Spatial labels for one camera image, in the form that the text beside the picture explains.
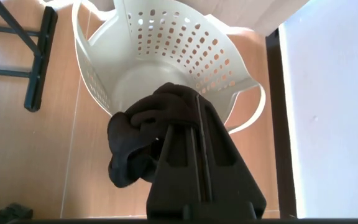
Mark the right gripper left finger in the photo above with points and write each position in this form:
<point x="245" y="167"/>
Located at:
<point x="169" y="189"/>

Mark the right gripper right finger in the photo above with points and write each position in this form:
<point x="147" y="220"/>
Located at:
<point x="238" y="189"/>

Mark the black clothes rack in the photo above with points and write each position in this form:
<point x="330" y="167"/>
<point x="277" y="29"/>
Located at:
<point x="39" y="62"/>

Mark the white laundry basket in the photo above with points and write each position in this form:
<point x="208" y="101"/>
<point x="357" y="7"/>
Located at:
<point x="141" y="81"/>

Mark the black garment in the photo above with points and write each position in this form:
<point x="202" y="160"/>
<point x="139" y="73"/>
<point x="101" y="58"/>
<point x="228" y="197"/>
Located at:
<point x="135" y="140"/>

